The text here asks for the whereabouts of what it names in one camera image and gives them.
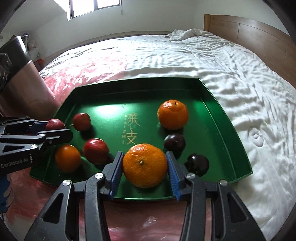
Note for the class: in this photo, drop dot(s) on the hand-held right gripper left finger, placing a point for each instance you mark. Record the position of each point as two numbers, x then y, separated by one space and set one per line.
115 176

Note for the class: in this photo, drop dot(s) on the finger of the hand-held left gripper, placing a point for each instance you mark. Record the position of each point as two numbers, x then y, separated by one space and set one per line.
57 136
39 125

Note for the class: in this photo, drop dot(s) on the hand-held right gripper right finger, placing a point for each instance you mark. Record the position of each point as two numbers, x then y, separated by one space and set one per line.
174 178

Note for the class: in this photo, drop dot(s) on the small red apple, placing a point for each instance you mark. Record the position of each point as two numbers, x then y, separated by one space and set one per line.
55 124
81 121

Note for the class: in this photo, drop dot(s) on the small orange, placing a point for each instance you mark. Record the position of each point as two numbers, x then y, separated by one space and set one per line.
67 158

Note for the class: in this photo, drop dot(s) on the dark purple plum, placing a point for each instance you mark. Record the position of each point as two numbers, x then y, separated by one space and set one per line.
175 141
198 164

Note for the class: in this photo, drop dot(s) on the large red apple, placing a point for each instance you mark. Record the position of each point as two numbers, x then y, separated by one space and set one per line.
96 150

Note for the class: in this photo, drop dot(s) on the green tray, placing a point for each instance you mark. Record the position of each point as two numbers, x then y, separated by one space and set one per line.
138 97

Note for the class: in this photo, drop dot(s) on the white bed sheet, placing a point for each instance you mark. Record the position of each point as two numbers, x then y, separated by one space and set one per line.
231 81

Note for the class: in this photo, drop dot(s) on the window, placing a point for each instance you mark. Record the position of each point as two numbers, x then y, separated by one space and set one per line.
97 7

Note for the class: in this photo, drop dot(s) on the crumpled white blanket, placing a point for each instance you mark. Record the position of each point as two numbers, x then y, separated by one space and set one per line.
187 34

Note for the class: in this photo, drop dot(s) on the wooden headboard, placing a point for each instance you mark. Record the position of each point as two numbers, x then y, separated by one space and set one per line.
242 30

